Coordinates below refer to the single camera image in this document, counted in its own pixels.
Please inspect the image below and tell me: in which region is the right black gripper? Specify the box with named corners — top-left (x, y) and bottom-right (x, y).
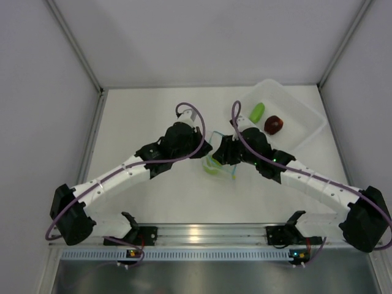
top-left (213, 133), bottom-right (260, 166)

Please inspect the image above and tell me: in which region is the clear zip top bag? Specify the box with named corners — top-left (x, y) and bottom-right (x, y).
top-left (202, 130), bottom-right (237, 181)

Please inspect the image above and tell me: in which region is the green fake apple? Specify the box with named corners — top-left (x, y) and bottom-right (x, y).
top-left (202, 156), bottom-right (223, 175)

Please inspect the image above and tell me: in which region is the green fake food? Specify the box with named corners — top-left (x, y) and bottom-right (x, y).
top-left (249, 102), bottom-right (265, 124)

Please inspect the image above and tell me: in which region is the red fake apple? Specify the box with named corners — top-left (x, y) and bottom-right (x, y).
top-left (264, 115), bottom-right (284, 135)

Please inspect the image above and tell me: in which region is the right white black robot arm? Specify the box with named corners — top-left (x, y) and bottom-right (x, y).
top-left (213, 127), bottom-right (391, 253)

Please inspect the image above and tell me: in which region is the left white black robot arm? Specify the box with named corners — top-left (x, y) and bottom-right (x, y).
top-left (50, 122), bottom-right (212, 246)

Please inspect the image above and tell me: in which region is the clear plastic bin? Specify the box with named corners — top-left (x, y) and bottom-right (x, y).
top-left (238, 79), bottom-right (326, 153)

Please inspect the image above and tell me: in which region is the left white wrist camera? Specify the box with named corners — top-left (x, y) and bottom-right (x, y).
top-left (176, 109), bottom-right (197, 128)

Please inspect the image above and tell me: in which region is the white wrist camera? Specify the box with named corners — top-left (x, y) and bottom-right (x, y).
top-left (176, 109), bottom-right (197, 128)
top-left (230, 115), bottom-right (255, 133)

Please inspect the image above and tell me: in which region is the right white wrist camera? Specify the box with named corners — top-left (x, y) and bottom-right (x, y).
top-left (230, 115), bottom-right (255, 133)

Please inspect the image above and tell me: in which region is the left aluminium frame post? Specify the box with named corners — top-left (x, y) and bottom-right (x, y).
top-left (45, 0), bottom-right (105, 96)

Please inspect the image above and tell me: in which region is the aluminium frame post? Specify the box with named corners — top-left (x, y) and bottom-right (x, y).
top-left (318, 0), bottom-right (377, 88)
top-left (45, 0), bottom-right (105, 96)

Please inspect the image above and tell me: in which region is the aluminium mounting rail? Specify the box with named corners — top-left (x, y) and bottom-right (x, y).
top-left (48, 222), bottom-right (365, 247)

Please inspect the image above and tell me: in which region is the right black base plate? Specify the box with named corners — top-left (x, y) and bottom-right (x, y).
top-left (265, 225), bottom-right (306, 246)

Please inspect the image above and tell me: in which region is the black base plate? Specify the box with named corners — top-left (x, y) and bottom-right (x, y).
top-left (265, 225), bottom-right (306, 246)
top-left (118, 225), bottom-right (158, 246)

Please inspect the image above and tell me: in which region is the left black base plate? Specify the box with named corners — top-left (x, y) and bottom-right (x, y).
top-left (118, 225), bottom-right (158, 246)

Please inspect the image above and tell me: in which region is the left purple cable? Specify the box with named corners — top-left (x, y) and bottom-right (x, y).
top-left (45, 102), bottom-right (206, 239)

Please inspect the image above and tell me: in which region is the white slotted cable duct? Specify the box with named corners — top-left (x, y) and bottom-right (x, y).
top-left (61, 248), bottom-right (309, 262)

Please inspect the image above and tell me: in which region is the right aluminium frame post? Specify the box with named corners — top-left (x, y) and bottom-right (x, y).
top-left (318, 0), bottom-right (377, 88)

